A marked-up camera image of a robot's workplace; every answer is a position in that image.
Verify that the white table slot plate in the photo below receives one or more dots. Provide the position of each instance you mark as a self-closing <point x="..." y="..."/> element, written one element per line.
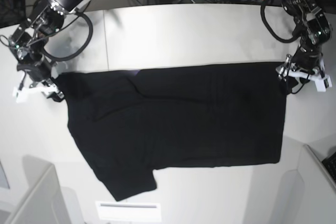
<point x="128" y="211"/>

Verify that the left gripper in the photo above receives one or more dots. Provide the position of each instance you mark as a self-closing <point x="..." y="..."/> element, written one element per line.
<point x="304" y="60"/>

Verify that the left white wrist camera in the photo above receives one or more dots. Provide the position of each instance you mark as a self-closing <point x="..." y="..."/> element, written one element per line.
<point x="321" y="83"/>

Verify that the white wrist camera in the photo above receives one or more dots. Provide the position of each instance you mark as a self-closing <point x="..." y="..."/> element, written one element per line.
<point x="22" y="93"/>
<point x="321" y="83"/>

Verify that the grey partition panel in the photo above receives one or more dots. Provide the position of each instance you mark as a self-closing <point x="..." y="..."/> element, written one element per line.
<point x="43" y="202"/>

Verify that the black keyboard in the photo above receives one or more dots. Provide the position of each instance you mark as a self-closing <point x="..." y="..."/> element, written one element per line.
<point x="329" y="164"/>

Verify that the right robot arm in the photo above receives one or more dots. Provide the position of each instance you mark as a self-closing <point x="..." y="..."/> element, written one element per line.
<point x="27" y="44"/>

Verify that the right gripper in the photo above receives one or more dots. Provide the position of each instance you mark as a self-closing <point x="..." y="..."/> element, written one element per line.
<point x="37" y="72"/>

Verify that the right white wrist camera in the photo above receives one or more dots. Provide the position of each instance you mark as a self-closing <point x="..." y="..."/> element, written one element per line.
<point x="22" y="93"/>

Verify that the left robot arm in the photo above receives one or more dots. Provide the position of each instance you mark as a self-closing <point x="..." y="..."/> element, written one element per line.
<point x="312" y="30"/>

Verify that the black T-shirt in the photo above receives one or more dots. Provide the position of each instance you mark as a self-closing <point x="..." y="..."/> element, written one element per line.
<point x="127" y="124"/>

